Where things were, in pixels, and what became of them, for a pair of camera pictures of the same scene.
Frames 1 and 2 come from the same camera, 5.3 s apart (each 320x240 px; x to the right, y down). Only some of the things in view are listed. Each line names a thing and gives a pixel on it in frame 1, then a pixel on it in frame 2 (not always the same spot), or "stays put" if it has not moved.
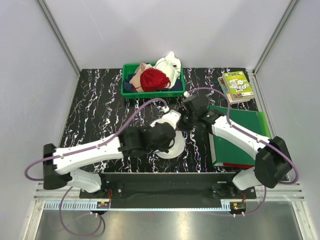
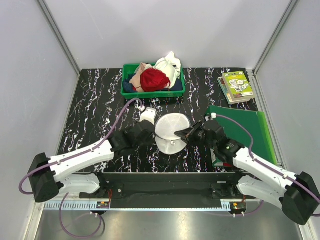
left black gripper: [165, 148] → [149, 141]
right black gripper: [183, 111] → [189, 134]
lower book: [220, 81] stays put
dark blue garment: [128, 88] stays put
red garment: [152, 79] stays put
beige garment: [135, 80] stays put
